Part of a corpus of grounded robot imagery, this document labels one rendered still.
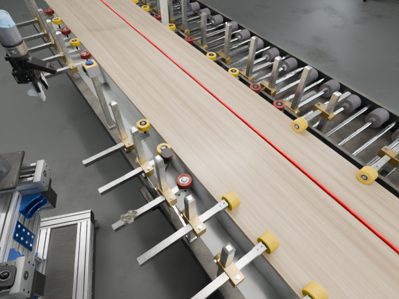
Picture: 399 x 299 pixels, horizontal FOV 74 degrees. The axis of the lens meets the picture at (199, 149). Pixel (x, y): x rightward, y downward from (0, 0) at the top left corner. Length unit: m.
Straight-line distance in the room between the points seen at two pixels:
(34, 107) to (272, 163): 2.90
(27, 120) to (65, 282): 2.02
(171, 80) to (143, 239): 1.26
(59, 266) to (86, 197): 0.67
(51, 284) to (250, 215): 1.38
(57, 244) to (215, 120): 1.41
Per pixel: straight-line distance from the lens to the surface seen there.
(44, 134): 3.28
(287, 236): 1.34
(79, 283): 2.05
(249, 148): 1.57
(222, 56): 2.39
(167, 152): 1.23
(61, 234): 2.25
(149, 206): 1.40
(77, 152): 2.94
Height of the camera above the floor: 2.08
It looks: 50 degrees down
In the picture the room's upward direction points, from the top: straight up
